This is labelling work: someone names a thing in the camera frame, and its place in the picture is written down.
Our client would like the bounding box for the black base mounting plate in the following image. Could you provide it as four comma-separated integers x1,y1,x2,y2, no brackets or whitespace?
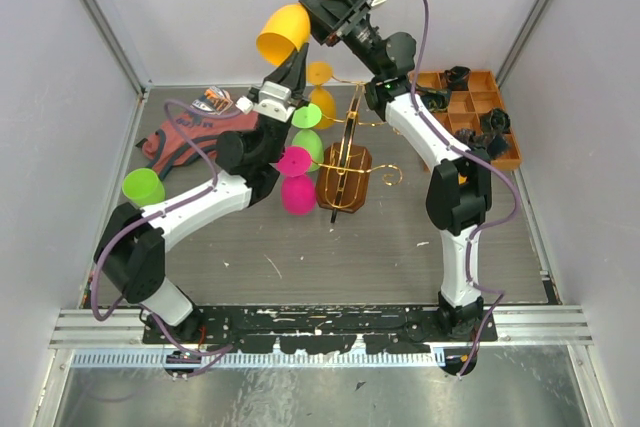
142,304,499,354

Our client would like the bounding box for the green wine glass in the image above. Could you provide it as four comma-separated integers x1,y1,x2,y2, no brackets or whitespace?
292,103,324,172
121,168,165,207

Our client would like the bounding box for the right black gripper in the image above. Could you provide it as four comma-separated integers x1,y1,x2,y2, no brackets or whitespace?
290,0,382,80

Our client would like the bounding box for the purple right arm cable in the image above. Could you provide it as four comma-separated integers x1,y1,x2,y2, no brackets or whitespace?
399,0,521,378

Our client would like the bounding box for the rolled maroon tie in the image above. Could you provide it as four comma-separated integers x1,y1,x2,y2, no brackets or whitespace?
454,128,510,160

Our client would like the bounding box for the gold wire wine glass rack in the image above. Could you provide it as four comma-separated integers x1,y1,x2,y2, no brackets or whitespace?
314,79,403,226

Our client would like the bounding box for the orange wine glass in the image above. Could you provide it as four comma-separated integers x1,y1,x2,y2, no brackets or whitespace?
256,2,311,66
307,61,336,130

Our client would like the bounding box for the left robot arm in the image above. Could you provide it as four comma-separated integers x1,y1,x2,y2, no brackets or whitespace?
90,45,309,343

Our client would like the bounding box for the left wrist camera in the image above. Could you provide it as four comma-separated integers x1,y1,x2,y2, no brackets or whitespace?
235,81,295,123

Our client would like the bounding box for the rolled dark tie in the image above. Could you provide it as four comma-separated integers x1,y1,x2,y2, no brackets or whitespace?
443,66,471,91
479,108,511,134

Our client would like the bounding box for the rolled dark tie top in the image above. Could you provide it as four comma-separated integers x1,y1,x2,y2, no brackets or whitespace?
443,66,471,91

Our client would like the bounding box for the red folded t-shirt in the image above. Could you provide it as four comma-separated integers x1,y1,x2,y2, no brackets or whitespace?
137,86,258,181

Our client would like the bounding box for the aluminium rail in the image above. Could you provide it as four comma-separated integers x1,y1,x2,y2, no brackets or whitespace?
49,304,593,349

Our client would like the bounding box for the slotted cable duct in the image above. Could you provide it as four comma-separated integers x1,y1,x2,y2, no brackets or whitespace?
70,348,445,371

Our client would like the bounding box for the rolled green patterned tie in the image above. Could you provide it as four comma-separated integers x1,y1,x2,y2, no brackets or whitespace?
419,88,452,113

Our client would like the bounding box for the pink wine glass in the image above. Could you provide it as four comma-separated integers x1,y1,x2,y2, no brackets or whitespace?
276,146,316,216

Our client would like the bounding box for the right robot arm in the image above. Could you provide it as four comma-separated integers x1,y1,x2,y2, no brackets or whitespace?
299,0,492,341

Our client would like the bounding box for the rolled dark tie right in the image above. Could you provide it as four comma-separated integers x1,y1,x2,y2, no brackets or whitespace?
479,108,511,134

